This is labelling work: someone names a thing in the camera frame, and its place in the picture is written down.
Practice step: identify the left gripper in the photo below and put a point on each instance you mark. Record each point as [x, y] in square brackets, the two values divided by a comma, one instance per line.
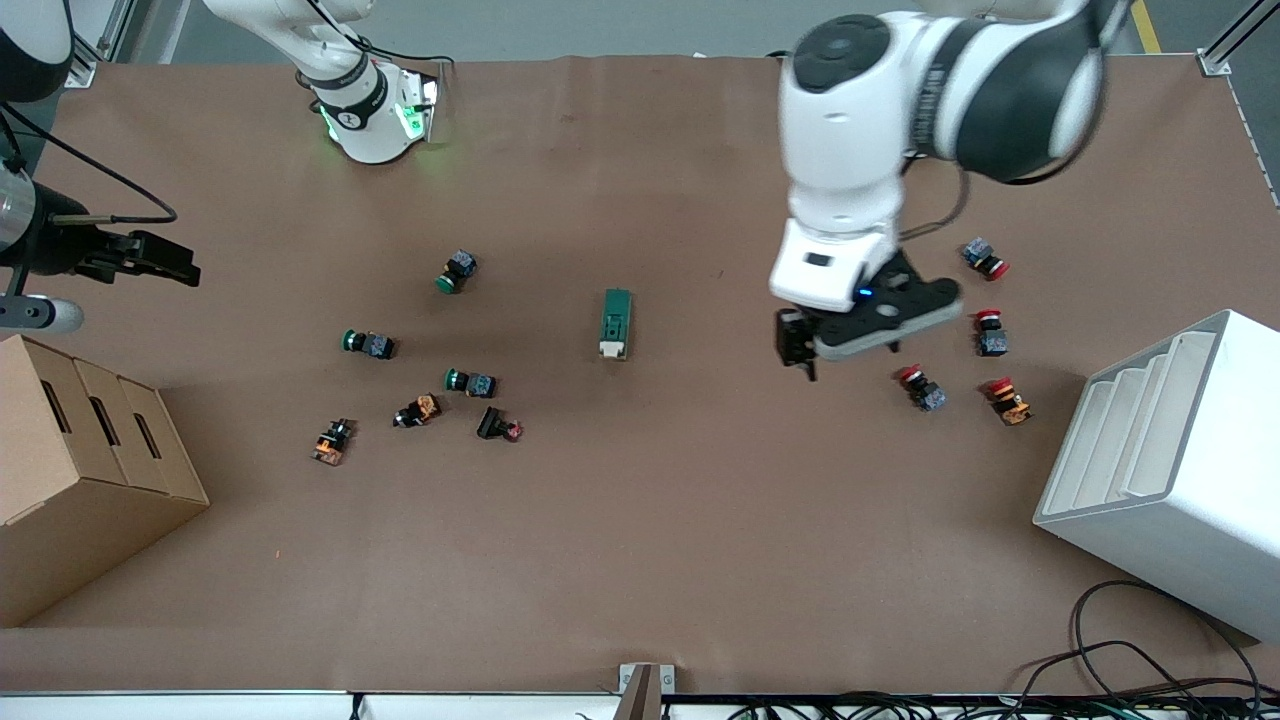
[796, 342]

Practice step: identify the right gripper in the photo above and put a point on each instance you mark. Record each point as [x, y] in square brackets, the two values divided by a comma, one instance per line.
[62, 250]

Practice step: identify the green terminal block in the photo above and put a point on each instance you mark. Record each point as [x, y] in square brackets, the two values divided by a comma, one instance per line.
[615, 322]

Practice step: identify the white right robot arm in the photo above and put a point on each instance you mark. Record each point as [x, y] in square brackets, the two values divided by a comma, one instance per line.
[362, 128]

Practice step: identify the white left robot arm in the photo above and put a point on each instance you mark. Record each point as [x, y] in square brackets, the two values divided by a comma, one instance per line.
[850, 150]

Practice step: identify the red mushroom button grey block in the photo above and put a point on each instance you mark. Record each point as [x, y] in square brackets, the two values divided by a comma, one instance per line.
[985, 258]
[992, 338]
[923, 389]

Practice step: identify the red mushroom button orange block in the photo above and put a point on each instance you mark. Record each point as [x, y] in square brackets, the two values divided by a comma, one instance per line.
[1008, 400]

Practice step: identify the brown cardboard box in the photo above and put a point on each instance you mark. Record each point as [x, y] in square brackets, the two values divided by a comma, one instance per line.
[90, 480]

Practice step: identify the black button orange contact block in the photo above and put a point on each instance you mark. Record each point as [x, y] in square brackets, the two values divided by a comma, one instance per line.
[333, 442]
[420, 410]

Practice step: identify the white tiered plastic bin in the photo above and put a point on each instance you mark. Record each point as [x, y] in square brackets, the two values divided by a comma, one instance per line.
[1170, 470]

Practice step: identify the aluminium frame profile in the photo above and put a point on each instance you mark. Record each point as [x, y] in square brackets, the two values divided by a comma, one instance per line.
[1225, 45]
[100, 40]

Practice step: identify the green push button switch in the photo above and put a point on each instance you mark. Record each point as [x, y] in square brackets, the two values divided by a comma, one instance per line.
[472, 382]
[458, 270]
[370, 344]

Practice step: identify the black switch red tip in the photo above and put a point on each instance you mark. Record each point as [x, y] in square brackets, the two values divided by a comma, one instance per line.
[495, 424]

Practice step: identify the grey metal bracket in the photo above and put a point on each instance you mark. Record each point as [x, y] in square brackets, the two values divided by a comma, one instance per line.
[645, 685]

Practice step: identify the white table edge rail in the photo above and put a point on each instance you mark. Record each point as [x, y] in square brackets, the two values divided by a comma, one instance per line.
[200, 708]

